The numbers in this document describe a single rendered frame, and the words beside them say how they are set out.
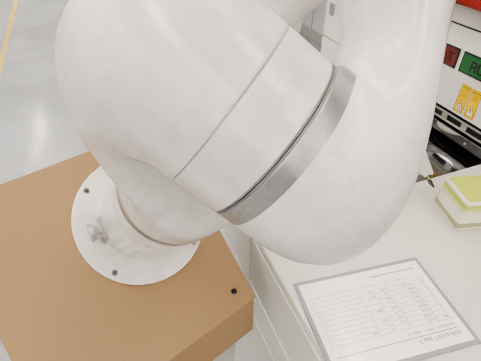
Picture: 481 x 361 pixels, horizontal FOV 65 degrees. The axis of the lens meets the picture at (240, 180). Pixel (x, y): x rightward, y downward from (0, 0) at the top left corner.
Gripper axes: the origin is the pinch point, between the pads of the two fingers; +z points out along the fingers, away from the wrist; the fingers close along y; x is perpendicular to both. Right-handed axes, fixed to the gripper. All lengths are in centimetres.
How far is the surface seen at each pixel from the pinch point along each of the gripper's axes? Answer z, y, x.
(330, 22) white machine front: -16, -56, -62
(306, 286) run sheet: 2.8, 0.8, 29.4
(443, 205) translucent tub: -5.1, -28.7, 24.1
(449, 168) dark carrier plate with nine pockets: -1, -51, 8
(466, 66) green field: -22, -54, -4
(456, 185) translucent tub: -10.0, -28.2, 24.3
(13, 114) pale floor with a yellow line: 116, 69, -246
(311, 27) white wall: 44, -220, -317
